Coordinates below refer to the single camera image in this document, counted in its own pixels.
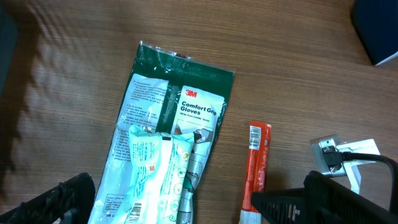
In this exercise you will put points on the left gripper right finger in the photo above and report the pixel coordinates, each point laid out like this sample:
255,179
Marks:
327,201

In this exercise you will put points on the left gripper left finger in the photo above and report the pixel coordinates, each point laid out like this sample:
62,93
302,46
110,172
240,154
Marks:
69,202

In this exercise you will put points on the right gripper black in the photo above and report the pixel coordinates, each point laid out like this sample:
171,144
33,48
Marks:
281,206

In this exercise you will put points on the red stick packet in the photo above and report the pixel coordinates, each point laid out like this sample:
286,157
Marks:
256,169

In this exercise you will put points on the mint green wipes packet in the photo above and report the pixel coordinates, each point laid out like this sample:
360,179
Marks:
159,165

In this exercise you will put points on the white barcode scanner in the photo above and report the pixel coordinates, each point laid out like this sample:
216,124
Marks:
375,22

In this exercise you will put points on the grey plastic mesh basket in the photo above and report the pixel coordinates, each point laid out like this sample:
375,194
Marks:
8,41

